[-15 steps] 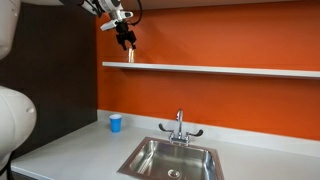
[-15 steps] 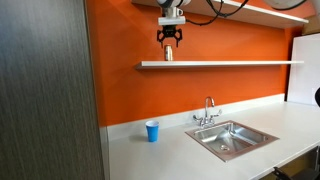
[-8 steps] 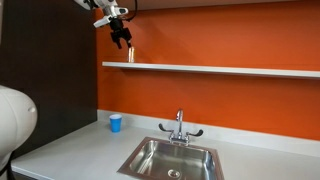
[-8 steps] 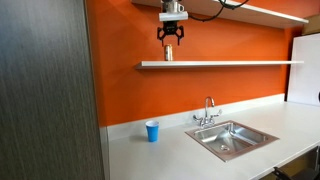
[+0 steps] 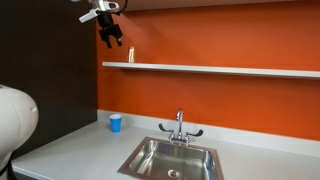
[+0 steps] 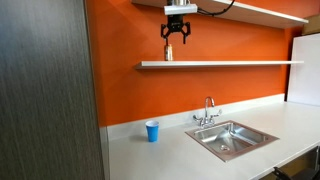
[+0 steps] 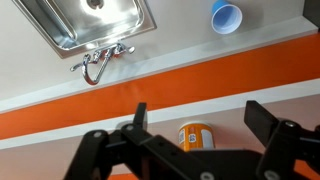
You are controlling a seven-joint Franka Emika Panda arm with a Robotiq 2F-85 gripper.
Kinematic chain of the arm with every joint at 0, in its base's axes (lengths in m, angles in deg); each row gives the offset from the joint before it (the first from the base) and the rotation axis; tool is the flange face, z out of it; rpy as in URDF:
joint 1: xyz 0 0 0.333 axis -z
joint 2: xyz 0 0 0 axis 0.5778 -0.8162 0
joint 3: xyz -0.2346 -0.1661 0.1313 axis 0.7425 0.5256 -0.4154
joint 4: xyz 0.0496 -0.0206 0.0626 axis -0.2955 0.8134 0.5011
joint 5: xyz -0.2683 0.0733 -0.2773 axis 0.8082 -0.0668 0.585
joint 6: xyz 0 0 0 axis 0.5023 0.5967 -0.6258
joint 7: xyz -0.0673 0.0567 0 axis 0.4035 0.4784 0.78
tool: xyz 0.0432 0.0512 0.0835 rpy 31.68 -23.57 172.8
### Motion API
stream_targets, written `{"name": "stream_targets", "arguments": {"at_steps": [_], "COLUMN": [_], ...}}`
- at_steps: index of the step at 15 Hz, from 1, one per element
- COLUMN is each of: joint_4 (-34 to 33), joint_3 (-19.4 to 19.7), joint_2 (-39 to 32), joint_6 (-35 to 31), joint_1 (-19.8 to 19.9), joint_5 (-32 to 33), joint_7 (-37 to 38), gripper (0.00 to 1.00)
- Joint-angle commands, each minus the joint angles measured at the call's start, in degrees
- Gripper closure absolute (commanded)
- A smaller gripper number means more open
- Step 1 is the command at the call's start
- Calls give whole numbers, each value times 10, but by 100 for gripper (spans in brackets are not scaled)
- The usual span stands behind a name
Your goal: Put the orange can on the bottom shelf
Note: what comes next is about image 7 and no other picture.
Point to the white wall shelf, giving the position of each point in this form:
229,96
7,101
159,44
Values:
200,106

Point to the orange can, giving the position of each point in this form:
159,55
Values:
195,136

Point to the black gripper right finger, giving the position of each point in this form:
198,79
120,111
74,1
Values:
286,143

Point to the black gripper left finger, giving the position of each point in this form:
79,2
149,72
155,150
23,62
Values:
140,156

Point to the chrome faucet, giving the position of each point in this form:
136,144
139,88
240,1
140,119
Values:
100,63

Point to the stainless steel sink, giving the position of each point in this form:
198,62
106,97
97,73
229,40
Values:
100,20

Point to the blue plastic cup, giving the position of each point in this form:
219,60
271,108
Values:
226,18

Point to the white counter backsplash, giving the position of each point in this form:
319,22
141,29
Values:
166,61

